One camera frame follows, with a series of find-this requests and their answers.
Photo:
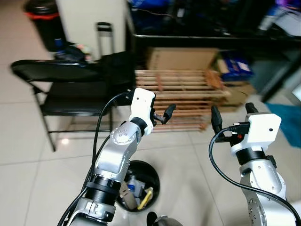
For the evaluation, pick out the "brown trash piece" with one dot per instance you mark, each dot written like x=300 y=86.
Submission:
x=126 y=193

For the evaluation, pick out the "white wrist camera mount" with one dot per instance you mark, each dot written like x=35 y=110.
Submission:
x=258 y=129
x=142 y=101

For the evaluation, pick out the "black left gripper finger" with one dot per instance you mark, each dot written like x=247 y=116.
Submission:
x=169 y=112

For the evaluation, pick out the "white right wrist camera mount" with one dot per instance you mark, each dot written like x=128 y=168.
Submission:
x=258 y=129

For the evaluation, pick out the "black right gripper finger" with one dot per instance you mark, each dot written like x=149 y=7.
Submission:
x=250 y=108
x=216 y=120

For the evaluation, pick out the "large brown cardboard box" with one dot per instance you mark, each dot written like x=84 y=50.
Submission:
x=181 y=59

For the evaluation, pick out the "black folding chair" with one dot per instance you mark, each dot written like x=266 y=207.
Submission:
x=70 y=70

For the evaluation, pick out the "teal floor mat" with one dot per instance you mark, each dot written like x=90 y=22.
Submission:
x=289 y=122

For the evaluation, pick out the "blue printed box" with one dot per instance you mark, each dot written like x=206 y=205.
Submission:
x=235 y=66

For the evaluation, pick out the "wooden slatted rack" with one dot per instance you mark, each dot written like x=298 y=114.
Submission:
x=178 y=87

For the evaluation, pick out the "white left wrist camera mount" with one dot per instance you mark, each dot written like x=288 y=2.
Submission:
x=142 y=101

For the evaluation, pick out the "tall black bin red band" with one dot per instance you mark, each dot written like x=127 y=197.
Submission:
x=44 y=33

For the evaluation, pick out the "yellow trash piece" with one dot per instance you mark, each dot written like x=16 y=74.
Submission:
x=145 y=198

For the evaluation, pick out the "grey robot right foot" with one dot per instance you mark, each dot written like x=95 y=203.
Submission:
x=167 y=221

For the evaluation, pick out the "black round rubbish bin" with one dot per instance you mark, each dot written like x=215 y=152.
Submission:
x=146 y=172

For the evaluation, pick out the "flat brown cardboard box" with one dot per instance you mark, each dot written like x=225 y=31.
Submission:
x=240 y=94

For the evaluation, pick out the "white blue trash carton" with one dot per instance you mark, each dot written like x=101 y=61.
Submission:
x=134 y=186

